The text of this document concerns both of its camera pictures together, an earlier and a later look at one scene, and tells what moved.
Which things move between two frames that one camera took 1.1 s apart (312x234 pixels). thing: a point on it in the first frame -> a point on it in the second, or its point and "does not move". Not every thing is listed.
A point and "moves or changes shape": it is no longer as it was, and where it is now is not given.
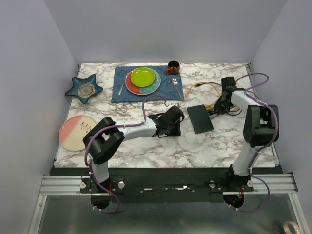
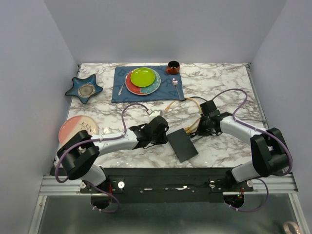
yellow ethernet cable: [211, 106] -> [191, 128]
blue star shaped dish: [84, 88] does not move
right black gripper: [222, 110] -> [202, 131]
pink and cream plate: [73, 130] does not move
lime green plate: [142, 77] does not move
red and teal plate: [135, 89] does not move
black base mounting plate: [169, 185] does not move
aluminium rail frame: [263, 184] does not move
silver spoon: [175, 83] does not move
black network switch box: [200, 119] moves or changes shape
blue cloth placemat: [171, 88] does not move
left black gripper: [177, 131] -> [164, 139]
